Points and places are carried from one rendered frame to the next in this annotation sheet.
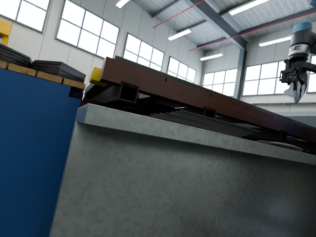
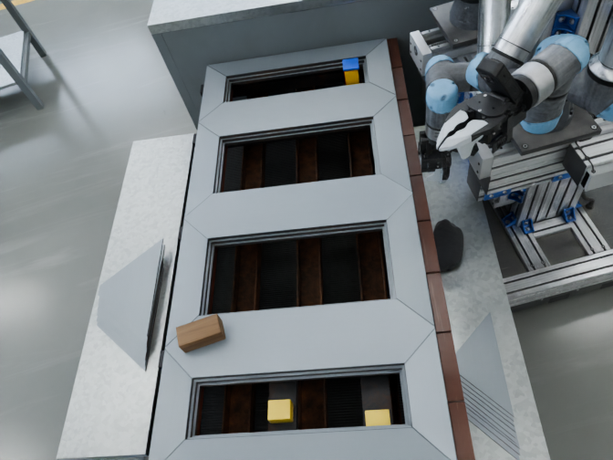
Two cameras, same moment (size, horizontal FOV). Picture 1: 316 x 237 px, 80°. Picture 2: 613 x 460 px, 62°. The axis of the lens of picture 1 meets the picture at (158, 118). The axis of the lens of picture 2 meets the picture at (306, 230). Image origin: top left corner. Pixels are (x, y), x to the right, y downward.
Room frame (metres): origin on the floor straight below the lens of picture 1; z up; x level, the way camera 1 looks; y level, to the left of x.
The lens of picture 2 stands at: (0.55, 0.38, 2.13)
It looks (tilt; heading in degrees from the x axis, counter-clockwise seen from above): 55 degrees down; 310
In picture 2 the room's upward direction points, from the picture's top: 16 degrees counter-clockwise
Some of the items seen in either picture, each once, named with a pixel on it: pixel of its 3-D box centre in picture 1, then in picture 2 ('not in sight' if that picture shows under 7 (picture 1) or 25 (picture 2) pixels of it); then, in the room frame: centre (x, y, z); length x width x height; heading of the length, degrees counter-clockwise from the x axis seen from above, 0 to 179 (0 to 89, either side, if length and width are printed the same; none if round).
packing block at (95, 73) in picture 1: (99, 77); not in sight; (0.57, 0.20, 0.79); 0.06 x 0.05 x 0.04; 27
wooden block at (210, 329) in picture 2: not in sight; (201, 333); (1.24, 0.12, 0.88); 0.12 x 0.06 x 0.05; 43
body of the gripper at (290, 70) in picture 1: (294, 70); (435, 148); (0.82, -0.57, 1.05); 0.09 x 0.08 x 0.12; 27
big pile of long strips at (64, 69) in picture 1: (38, 79); not in sight; (0.96, 0.65, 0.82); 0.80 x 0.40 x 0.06; 27
